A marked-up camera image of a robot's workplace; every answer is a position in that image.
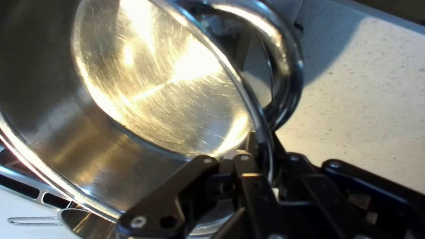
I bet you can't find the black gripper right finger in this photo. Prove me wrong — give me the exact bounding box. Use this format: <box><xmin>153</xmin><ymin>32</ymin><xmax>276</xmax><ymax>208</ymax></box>
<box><xmin>233</xmin><ymin>154</ymin><xmax>284</xmax><ymax>239</ymax></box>

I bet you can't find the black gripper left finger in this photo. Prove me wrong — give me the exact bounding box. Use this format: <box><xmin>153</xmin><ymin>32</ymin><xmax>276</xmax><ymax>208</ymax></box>
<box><xmin>115</xmin><ymin>155</ymin><xmax>218</xmax><ymax>239</ymax></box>

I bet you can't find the silver pot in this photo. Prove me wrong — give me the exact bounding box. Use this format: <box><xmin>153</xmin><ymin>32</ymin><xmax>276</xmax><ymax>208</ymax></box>
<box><xmin>0</xmin><ymin>0</ymin><xmax>302</xmax><ymax>221</ymax></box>

